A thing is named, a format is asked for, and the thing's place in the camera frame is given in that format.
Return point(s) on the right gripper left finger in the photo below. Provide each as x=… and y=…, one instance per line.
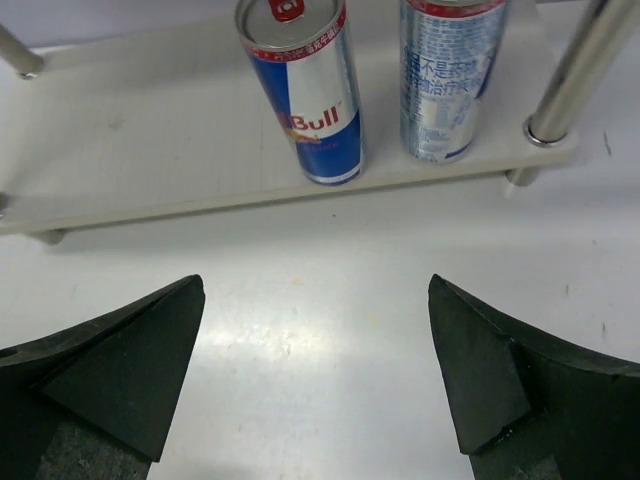
x=96, y=400

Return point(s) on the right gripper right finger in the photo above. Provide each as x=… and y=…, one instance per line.
x=526, y=404

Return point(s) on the silver energy can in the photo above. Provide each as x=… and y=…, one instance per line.
x=448, y=50

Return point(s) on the blue red energy can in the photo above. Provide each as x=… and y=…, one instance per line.
x=301, y=53

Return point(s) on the white two-tier shelf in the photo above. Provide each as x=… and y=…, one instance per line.
x=174, y=122

